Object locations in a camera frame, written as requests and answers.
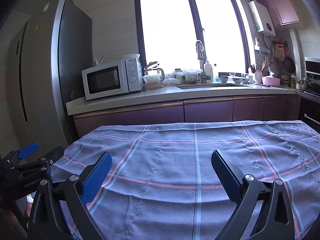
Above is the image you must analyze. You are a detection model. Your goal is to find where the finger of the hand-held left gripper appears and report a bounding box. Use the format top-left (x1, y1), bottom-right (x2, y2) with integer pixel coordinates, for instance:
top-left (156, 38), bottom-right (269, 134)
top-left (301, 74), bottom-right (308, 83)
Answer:
top-left (37, 145), bottom-right (65, 170)
top-left (4, 142), bottom-right (40, 167)

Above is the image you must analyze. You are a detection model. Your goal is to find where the steel faucet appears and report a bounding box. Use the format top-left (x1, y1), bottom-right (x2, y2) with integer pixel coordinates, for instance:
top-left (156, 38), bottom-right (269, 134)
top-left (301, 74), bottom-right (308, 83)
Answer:
top-left (195, 40), bottom-right (212, 84)

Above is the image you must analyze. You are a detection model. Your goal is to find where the white water heater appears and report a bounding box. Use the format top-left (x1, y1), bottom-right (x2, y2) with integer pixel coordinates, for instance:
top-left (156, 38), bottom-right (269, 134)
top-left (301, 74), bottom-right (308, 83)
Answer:
top-left (248, 0), bottom-right (277, 37)

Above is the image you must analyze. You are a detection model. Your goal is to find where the kitchen window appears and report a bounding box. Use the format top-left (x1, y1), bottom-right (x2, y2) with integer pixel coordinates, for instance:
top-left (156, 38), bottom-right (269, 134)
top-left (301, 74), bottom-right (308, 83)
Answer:
top-left (134, 0), bottom-right (250, 77)

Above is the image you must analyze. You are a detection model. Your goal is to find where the checked blue tablecloth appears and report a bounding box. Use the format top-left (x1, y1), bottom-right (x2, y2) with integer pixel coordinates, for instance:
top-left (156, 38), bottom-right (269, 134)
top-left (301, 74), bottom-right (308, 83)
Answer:
top-left (51, 120), bottom-right (320, 240)

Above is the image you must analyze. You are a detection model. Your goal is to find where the pink wall cabinet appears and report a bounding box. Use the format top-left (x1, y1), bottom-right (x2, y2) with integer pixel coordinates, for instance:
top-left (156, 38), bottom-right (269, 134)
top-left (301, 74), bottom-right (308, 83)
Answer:
top-left (257, 0), bottom-right (300, 28)

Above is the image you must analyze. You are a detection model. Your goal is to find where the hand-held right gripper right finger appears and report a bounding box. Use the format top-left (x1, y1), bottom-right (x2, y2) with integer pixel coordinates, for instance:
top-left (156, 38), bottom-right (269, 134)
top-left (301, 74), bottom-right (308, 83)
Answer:
top-left (211, 149), bottom-right (295, 240)

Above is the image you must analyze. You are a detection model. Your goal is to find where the white dish soap bottle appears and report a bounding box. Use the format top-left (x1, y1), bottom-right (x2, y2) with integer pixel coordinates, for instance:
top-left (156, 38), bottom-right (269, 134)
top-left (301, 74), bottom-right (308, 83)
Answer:
top-left (204, 57), bottom-right (214, 83)

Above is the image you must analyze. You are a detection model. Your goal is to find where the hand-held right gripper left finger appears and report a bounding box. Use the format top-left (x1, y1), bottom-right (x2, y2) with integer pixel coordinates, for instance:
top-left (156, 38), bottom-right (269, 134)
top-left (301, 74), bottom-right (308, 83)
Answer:
top-left (27, 151), bottom-right (113, 240)

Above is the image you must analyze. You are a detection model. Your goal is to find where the hanging frying pan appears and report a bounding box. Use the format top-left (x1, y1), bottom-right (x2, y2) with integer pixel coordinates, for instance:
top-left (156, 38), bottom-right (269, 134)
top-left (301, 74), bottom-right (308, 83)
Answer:
top-left (284, 56), bottom-right (295, 73)

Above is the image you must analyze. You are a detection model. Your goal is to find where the glass kettle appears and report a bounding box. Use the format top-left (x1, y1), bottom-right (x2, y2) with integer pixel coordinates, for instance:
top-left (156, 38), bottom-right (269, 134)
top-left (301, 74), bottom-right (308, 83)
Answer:
top-left (144, 61), bottom-right (165, 83)

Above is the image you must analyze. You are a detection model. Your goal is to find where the pink basin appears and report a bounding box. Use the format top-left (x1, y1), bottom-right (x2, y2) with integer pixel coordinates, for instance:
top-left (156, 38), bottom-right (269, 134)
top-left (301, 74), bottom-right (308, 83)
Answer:
top-left (261, 76), bottom-right (281, 87)

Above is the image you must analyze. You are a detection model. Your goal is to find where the silver refrigerator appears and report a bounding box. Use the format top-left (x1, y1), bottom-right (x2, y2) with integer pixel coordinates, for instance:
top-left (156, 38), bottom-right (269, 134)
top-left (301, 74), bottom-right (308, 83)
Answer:
top-left (6, 0), bottom-right (93, 167)

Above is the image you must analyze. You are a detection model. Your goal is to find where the clear food container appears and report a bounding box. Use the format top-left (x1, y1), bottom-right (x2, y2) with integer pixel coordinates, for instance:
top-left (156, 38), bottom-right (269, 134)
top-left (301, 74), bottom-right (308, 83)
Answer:
top-left (143, 74), bottom-right (163, 90)

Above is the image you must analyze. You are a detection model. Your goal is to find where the kitchen sink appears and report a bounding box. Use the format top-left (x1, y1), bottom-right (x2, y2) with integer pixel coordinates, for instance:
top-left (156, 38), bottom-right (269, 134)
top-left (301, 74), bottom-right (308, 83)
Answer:
top-left (176, 83), bottom-right (250, 89)

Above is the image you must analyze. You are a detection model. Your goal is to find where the black built-in oven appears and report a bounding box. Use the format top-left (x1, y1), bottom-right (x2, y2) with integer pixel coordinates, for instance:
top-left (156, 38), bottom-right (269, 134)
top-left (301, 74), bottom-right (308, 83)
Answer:
top-left (297, 96), bottom-right (320, 137)

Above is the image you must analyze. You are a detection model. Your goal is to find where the grey wall rack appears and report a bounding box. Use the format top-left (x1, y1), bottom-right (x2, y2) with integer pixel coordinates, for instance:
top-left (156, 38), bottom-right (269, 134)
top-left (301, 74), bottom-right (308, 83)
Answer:
top-left (254, 44), bottom-right (271, 54)

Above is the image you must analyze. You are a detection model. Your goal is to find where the purple base cabinet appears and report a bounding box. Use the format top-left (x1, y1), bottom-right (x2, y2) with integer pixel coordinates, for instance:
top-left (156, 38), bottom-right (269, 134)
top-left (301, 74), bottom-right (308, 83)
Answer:
top-left (74, 96), bottom-right (300, 138)

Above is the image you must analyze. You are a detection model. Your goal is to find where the beige kitchen counter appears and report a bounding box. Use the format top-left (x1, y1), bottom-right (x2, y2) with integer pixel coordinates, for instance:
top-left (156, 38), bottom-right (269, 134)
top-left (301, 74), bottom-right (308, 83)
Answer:
top-left (66, 82), bottom-right (297, 115)

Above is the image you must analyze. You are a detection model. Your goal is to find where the white microwave oven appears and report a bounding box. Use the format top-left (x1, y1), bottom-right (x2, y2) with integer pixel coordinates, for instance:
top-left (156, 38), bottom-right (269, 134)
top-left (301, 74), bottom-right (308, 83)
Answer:
top-left (82, 58), bottom-right (143, 100)

